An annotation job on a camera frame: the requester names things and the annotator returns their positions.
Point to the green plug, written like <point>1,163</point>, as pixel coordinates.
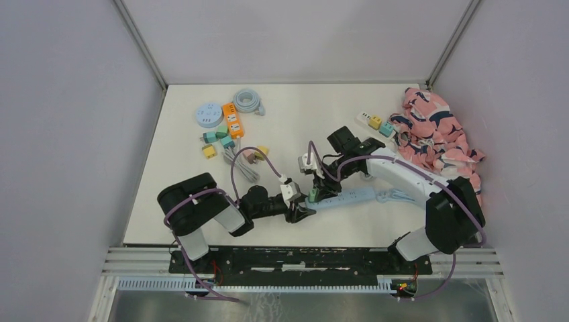
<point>222,131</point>
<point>313,195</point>

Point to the yellow USB charger plug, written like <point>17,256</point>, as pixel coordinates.
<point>209,151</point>

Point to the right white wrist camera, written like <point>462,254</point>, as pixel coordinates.
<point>309,164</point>

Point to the white power strip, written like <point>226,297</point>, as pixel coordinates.
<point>362,120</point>

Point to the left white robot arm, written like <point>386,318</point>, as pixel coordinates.
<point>190,204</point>

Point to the teal plug on white strip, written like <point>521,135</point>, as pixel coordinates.
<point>387,130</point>

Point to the long blue power strip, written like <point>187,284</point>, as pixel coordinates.
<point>348,197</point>

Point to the pink plug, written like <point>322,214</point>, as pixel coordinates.
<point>249,156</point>

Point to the pink patterned cloth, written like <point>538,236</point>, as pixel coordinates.
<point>431,137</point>

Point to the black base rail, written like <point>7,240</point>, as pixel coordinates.
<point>295,266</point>

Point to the yellow plug on white strip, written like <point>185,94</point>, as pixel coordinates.
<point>375,122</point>

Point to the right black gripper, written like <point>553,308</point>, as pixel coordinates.
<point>326,187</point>

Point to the teal USB charger plug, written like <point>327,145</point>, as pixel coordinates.
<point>209,137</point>

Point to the round blue power socket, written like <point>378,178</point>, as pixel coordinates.
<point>209,115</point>

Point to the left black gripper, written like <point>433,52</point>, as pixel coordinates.
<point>298,214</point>

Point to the orange power strip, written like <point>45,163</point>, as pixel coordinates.
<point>233,121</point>

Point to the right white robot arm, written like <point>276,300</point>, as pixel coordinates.
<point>453,216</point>

